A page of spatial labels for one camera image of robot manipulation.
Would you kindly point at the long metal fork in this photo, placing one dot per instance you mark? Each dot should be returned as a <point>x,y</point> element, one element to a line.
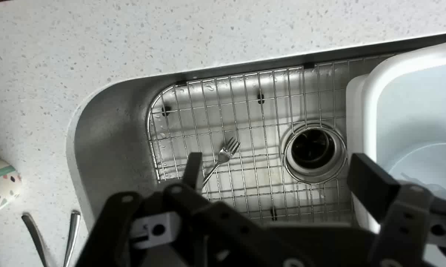
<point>71,238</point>

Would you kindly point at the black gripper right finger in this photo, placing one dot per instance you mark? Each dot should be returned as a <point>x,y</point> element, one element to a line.
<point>404,212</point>

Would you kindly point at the small metal fork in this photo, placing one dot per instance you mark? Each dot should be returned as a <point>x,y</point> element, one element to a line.
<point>227,149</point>

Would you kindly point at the white plastic wash tub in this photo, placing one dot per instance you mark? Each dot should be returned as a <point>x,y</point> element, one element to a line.
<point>409,98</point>

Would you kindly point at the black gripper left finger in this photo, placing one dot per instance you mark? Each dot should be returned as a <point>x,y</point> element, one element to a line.
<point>148,217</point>

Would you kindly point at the stainless steel sink basin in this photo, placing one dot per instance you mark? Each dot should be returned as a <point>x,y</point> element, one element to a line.
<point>108,149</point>

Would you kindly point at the round sink drain strainer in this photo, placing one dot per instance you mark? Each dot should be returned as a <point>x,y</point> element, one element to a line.
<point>311,149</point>

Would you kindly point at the white patterned paper cup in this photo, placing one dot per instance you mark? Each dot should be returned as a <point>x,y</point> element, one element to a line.
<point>0,190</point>

